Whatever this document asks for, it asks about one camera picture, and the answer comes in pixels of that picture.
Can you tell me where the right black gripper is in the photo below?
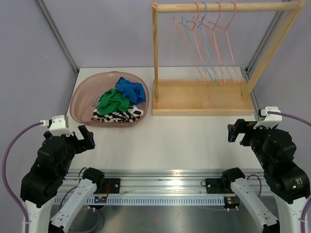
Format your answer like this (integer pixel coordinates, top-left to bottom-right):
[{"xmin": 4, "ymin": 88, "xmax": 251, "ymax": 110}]
[{"xmin": 227, "ymin": 118, "xmax": 276, "ymax": 169}]

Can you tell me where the pink tank top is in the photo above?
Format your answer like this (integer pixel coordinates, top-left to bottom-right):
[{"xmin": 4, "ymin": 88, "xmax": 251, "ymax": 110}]
[{"xmin": 92, "ymin": 97, "xmax": 100, "ymax": 109}]

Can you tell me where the pink hanger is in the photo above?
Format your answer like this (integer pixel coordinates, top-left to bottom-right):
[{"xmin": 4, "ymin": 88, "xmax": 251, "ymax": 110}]
[
  {"xmin": 204, "ymin": 2, "xmax": 225, "ymax": 85},
  {"xmin": 173, "ymin": 16, "xmax": 209, "ymax": 84},
  {"xmin": 215, "ymin": 1, "xmax": 241, "ymax": 85}
]

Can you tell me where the green tank top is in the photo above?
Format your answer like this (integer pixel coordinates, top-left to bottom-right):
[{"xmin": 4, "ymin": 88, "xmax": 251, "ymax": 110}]
[{"xmin": 97, "ymin": 89, "xmax": 131, "ymax": 115}]

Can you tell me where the black white striped tank top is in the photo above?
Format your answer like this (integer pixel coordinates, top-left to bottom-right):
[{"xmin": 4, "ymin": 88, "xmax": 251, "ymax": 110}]
[{"xmin": 91, "ymin": 105, "xmax": 144, "ymax": 123}]

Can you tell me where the blue tank top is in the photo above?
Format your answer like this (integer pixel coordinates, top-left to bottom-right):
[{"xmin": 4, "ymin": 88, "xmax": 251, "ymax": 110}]
[{"xmin": 115, "ymin": 77, "xmax": 146, "ymax": 105}]

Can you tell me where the light blue wire hanger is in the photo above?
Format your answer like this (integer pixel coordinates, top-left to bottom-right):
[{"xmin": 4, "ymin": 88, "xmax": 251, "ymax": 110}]
[{"xmin": 187, "ymin": 2, "xmax": 218, "ymax": 82}]

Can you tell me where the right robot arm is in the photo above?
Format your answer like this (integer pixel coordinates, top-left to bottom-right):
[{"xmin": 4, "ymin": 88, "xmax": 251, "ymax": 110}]
[{"xmin": 201, "ymin": 119, "xmax": 311, "ymax": 233}]

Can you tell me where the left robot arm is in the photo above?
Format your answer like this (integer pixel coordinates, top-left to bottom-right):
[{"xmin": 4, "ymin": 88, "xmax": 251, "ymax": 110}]
[{"xmin": 20, "ymin": 125, "xmax": 121, "ymax": 233}]

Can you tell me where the pink plastic basin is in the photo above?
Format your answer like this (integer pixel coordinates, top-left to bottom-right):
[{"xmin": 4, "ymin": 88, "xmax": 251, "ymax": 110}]
[{"xmin": 69, "ymin": 71, "xmax": 149, "ymax": 128}]

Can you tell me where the wooden clothes rack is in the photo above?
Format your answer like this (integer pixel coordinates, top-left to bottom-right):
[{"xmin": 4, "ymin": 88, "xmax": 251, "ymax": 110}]
[{"xmin": 152, "ymin": 0, "xmax": 306, "ymax": 116}]

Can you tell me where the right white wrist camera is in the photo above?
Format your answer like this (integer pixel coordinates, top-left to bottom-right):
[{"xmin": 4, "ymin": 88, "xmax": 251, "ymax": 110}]
[{"xmin": 253, "ymin": 106, "xmax": 282, "ymax": 129}]

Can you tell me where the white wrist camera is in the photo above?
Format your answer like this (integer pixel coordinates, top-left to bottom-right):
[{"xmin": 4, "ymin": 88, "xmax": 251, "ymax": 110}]
[
  {"xmin": 253, "ymin": 106, "xmax": 282, "ymax": 129},
  {"xmin": 40, "ymin": 115, "xmax": 74, "ymax": 136}
]

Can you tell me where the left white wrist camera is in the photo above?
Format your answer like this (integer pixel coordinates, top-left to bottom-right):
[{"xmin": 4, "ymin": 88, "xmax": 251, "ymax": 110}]
[{"xmin": 40, "ymin": 115, "xmax": 74, "ymax": 136}]

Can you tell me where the aluminium rail frame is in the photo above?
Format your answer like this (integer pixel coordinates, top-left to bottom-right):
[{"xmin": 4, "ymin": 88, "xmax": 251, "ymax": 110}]
[{"xmin": 57, "ymin": 169, "xmax": 273, "ymax": 197}]

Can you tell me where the white slotted cable duct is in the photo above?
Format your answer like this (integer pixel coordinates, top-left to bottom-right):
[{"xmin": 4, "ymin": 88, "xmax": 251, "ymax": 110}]
[{"xmin": 54, "ymin": 196, "xmax": 225, "ymax": 206}]

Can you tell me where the right corner aluminium post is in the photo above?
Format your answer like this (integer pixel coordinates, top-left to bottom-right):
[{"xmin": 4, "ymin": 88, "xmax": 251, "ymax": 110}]
[{"xmin": 244, "ymin": 0, "xmax": 292, "ymax": 73}]

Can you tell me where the corner aluminium post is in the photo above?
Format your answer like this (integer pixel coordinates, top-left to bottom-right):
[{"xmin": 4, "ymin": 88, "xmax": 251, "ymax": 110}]
[
  {"xmin": 244, "ymin": 0, "xmax": 292, "ymax": 73},
  {"xmin": 36, "ymin": 0, "xmax": 80, "ymax": 75}
]

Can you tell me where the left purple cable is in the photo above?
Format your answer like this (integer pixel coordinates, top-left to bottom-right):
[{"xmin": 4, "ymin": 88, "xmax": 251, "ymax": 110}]
[{"xmin": 1, "ymin": 121, "xmax": 103, "ymax": 233}]

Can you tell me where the left corner aluminium post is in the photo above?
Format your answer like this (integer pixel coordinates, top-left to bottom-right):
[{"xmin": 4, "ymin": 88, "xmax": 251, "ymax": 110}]
[{"xmin": 36, "ymin": 0, "xmax": 80, "ymax": 75}]

